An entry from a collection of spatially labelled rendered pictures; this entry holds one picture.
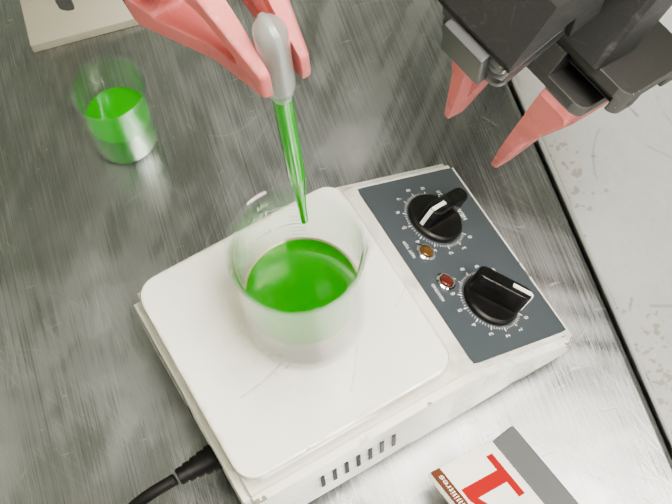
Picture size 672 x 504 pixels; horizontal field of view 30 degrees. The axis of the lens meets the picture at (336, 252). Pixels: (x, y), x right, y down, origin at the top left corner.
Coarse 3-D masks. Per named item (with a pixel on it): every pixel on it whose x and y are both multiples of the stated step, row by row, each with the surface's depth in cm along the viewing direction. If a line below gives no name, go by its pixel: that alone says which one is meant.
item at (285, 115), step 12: (276, 108) 44; (288, 108) 44; (276, 120) 45; (288, 120) 45; (288, 132) 46; (288, 144) 47; (288, 156) 48; (300, 156) 48; (288, 168) 49; (300, 168) 49; (288, 180) 50; (300, 180) 50; (300, 192) 51; (300, 204) 52; (300, 216) 53
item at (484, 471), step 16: (464, 464) 66; (480, 464) 66; (496, 464) 67; (464, 480) 65; (480, 480) 65; (496, 480) 66; (512, 480) 67; (464, 496) 64; (480, 496) 64; (496, 496) 65; (512, 496) 66; (528, 496) 66
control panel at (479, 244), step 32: (384, 192) 69; (416, 192) 70; (384, 224) 67; (480, 224) 70; (416, 256) 67; (448, 256) 68; (480, 256) 69; (512, 256) 70; (448, 288) 66; (448, 320) 65; (480, 320) 66; (544, 320) 68; (480, 352) 64
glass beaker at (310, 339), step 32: (288, 192) 57; (320, 192) 57; (256, 224) 58; (288, 224) 60; (320, 224) 59; (352, 224) 57; (224, 256) 55; (256, 256) 61; (352, 256) 60; (352, 288) 55; (256, 320) 57; (288, 320) 55; (320, 320) 56; (352, 320) 59; (288, 352) 59; (320, 352) 59
